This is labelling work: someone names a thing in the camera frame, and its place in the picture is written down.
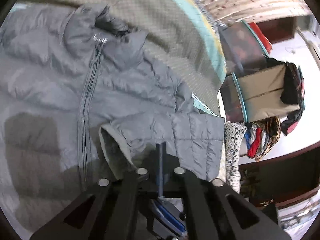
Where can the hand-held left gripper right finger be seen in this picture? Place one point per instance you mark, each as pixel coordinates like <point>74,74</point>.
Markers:
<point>170,180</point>

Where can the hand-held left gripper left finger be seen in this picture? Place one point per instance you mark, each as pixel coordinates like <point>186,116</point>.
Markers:
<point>151,180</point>

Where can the grey puffer jacket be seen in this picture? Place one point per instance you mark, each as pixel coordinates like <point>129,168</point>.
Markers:
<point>50,80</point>

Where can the pile of colourful clothes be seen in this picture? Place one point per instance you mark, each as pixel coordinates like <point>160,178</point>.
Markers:
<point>262,140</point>

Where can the black white patterned cloth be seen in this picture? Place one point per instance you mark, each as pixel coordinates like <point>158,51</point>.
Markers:
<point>232,150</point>

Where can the clear plastic storage box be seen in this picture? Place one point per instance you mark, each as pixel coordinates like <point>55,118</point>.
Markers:
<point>240,47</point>
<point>231,100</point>

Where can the dark wooden furniture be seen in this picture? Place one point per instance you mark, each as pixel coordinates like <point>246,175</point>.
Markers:
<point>280,177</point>

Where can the beige fabric storage bag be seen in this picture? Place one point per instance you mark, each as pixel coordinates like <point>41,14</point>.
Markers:
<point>265,95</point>

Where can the teal beige patterned bedspread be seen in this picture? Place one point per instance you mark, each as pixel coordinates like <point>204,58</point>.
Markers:
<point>162,30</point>

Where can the black red garment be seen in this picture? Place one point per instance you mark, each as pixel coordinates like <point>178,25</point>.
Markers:
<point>293,87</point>

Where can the red folded cloth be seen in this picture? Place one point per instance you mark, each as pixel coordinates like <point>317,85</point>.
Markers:
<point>261,37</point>

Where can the beige leaf print curtain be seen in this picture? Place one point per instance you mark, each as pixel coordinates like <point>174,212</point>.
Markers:
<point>237,0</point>

